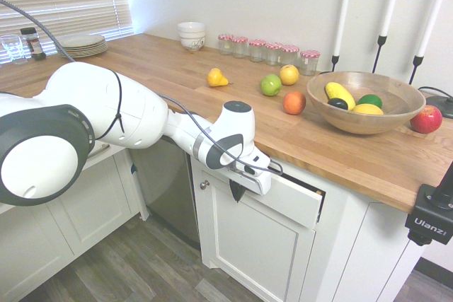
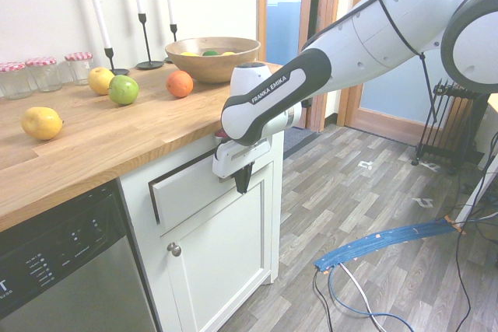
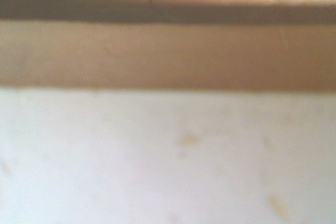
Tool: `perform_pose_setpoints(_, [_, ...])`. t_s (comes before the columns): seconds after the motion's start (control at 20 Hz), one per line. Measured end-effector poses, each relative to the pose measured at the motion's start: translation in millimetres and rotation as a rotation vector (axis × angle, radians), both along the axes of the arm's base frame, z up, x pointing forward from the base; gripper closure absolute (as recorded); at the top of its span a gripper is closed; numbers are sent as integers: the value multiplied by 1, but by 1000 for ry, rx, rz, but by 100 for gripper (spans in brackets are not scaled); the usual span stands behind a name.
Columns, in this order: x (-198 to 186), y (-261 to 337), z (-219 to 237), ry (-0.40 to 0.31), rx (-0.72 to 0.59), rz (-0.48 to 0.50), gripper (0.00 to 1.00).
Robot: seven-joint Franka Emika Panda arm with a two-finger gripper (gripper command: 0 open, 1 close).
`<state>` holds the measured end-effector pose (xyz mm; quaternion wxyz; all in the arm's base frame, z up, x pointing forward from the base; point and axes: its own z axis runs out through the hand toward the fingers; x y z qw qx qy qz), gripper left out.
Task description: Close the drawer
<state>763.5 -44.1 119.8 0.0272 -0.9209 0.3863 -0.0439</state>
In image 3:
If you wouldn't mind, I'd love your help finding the white wooden drawer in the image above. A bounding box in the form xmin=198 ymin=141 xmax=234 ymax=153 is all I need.
xmin=0 ymin=0 xmax=336 ymax=224

